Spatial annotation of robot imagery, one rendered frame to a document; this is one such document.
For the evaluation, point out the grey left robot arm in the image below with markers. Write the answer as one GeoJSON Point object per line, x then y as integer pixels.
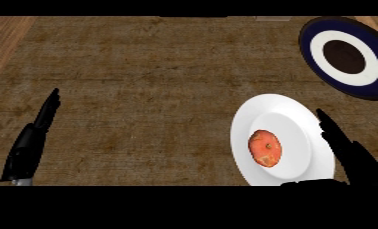
{"type": "Point", "coordinates": [23, 182]}

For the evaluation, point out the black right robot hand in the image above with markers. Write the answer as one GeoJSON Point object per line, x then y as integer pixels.
{"type": "Point", "coordinates": [351, 154]}

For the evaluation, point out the dark blue and white plate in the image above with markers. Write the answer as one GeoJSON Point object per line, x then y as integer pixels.
{"type": "Point", "coordinates": [345, 56]}

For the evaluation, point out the brown woven placemat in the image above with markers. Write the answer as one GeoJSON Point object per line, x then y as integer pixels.
{"type": "Point", "coordinates": [163, 101]}

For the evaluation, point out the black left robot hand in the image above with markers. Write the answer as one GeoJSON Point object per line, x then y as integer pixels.
{"type": "Point", "coordinates": [30, 143]}

